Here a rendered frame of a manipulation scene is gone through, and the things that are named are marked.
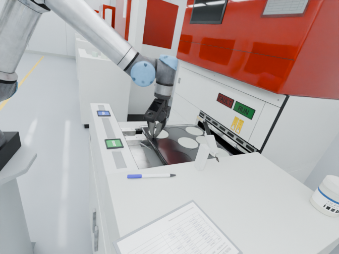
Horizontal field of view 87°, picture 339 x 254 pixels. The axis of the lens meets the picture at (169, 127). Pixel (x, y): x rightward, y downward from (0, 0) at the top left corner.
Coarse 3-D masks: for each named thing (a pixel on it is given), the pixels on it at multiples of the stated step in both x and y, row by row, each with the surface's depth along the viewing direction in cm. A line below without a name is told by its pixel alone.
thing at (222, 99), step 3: (219, 96) 95; (222, 96) 94; (219, 99) 96; (222, 99) 94; (225, 99) 92; (228, 99) 90; (231, 99) 88; (222, 102) 94; (225, 102) 92; (228, 102) 90; (231, 102) 88; (228, 105) 90; (231, 105) 89
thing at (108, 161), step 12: (96, 108) 86; (108, 108) 89; (96, 120) 75; (108, 120) 78; (96, 132) 67; (108, 132) 69; (120, 132) 70; (96, 144) 68; (96, 156) 69; (108, 156) 55; (120, 156) 57; (132, 156) 58; (108, 168) 50; (120, 168) 51; (132, 168) 52
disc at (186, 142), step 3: (180, 138) 88; (183, 138) 89; (186, 138) 89; (189, 138) 90; (180, 141) 85; (183, 141) 86; (186, 141) 87; (189, 141) 87; (192, 141) 88; (195, 141) 88; (180, 144) 83; (183, 144) 83; (186, 144) 84; (189, 144) 84; (192, 144) 85; (195, 144) 86; (186, 147) 81; (189, 147) 82; (192, 147) 82; (195, 147) 83
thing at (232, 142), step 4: (200, 116) 110; (196, 120) 113; (200, 120) 109; (208, 124) 103; (212, 124) 101; (212, 128) 100; (216, 128) 98; (216, 132) 97; (220, 132) 94; (220, 136) 94; (224, 136) 92; (228, 136) 91; (228, 140) 90; (232, 140) 88; (220, 144) 97; (232, 144) 88; (236, 144) 85; (236, 148) 85; (240, 148) 83; (244, 148) 82; (244, 152) 81; (248, 152) 80
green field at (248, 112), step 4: (236, 104) 86; (240, 104) 84; (236, 108) 86; (240, 108) 84; (244, 108) 82; (248, 108) 80; (240, 112) 84; (244, 112) 82; (248, 112) 80; (252, 112) 78; (248, 116) 80
